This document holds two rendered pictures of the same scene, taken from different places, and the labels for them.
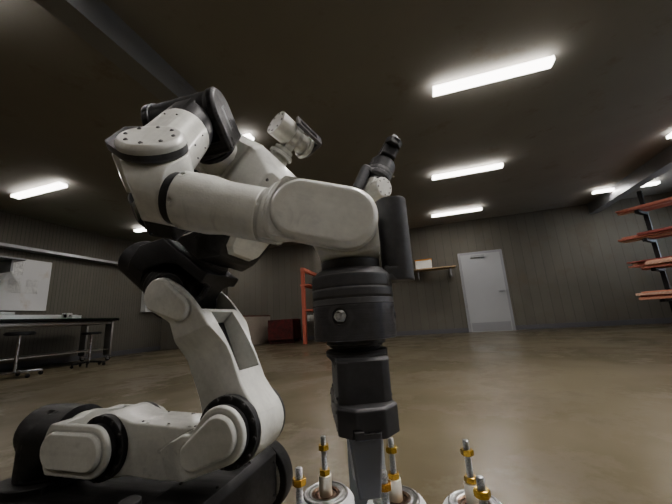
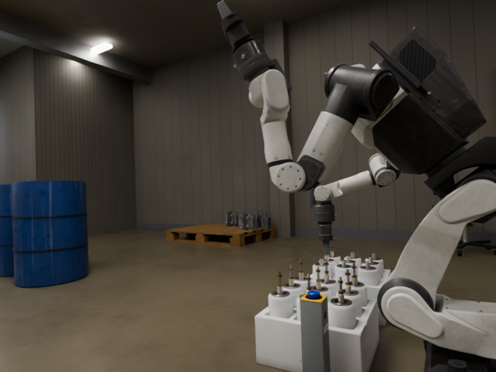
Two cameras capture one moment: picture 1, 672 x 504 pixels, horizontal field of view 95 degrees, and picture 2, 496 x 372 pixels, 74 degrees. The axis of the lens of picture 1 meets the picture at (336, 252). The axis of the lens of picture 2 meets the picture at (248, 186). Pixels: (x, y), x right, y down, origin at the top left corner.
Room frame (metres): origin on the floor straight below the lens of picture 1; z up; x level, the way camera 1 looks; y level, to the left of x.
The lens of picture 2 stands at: (1.82, 0.05, 0.66)
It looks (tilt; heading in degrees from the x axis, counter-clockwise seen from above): 1 degrees up; 196
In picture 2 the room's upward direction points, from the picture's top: 2 degrees counter-clockwise
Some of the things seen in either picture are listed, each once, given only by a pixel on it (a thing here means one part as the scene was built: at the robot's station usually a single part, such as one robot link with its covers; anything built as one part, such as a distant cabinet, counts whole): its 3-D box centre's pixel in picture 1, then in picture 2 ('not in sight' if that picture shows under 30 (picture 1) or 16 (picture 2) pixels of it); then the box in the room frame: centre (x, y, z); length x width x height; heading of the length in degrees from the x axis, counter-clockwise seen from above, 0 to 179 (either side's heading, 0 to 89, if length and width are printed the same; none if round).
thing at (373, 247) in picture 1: (360, 251); (320, 198); (0.35, -0.03, 0.61); 0.11 x 0.11 x 0.11; 86
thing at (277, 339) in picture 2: not in sight; (320, 328); (0.46, -0.04, 0.09); 0.39 x 0.39 x 0.18; 76
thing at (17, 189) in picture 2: not in sight; (39, 227); (-0.45, -2.49, 0.40); 1.09 x 0.67 x 0.80; 80
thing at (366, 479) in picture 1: (367, 461); not in sight; (0.32, -0.02, 0.41); 0.03 x 0.02 x 0.06; 96
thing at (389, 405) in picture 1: (354, 356); (325, 224); (0.34, -0.01, 0.50); 0.13 x 0.10 x 0.12; 6
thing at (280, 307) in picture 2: not in sight; (281, 317); (0.54, -0.19, 0.16); 0.10 x 0.10 x 0.18
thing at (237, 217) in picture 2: not in sight; (220, 226); (-2.53, -1.59, 0.19); 1.33 x 0.93 x 0.38; 74
